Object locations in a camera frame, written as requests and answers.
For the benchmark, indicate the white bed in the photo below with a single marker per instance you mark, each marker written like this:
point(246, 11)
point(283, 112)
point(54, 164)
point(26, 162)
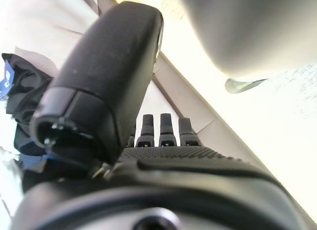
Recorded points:
point(185, 96)

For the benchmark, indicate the black garment with blue print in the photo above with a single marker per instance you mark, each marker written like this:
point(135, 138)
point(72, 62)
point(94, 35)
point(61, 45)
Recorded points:
point(22, 86)

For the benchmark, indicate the grey robot leg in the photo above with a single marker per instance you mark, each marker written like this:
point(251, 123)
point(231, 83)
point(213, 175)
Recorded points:
point(250, 29)

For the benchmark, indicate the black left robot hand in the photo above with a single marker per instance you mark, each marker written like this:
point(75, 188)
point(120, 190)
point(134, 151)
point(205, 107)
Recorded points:
point(104, 74)

